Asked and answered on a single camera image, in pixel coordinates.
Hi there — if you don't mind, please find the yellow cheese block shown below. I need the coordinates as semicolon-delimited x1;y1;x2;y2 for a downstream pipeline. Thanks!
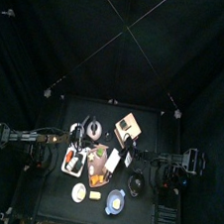
88;190;102;201

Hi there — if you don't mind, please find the white rice sushi piece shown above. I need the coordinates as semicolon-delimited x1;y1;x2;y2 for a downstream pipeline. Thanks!
65;155;80;173

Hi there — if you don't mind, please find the blue two-handled bowl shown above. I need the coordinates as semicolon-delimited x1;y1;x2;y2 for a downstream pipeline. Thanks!
104;186;128;217

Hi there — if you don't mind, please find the white text sticker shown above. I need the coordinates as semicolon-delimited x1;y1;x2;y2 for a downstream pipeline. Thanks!
155;204;181;224

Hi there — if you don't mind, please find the pale round plate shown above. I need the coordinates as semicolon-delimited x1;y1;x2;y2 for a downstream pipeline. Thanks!
68;122;80;136

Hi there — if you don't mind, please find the orange salmon sushi piece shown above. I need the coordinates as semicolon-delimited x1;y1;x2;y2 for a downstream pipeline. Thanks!
64;149;74;164

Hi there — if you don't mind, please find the black toy pot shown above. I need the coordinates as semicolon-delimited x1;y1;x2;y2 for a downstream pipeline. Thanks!
125;168;146;199

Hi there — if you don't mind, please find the grey frame corner bracket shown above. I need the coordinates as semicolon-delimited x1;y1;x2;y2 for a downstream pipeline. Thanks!
107;97;119;106
0;7;17;18
42;87;53;99
173;108;183;120

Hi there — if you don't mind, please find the white toy cleaver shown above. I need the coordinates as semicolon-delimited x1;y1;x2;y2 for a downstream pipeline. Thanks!
103;147;123;174

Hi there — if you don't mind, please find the black seaweed sushi piece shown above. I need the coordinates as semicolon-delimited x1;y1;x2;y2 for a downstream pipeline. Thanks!
72;154;86;175

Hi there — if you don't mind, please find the orange toy food chunk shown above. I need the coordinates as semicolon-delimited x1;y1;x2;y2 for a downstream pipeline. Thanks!
89;174;99;187

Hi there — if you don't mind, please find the yellow toy food lump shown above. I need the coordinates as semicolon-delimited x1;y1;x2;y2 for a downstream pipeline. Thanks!
111;198;122;210

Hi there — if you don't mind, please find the wooden cutting board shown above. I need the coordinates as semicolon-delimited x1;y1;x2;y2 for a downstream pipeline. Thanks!
82;142;116;190

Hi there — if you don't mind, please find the wooden toy stove box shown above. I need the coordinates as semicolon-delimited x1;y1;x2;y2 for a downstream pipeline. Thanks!
111;110;145;152

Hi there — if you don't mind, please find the green toy vegetable piece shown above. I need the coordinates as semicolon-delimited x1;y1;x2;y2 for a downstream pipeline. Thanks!
95;147;105;158

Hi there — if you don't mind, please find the small white plate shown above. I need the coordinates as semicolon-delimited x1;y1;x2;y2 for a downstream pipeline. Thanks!
70;181;88;204

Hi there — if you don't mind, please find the pale star toy food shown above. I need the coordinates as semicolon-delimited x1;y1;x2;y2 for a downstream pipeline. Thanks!
86;151;96;163

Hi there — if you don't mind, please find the yellow butter slice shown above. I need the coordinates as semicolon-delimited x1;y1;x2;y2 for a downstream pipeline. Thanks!
75;187;87;201

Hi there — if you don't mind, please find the grey table clamp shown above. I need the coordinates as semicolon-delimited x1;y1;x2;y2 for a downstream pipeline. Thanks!
0;205;14;224

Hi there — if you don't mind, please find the white sushi tray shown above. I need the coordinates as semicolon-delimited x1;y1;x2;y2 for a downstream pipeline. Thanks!
59;141;92;179

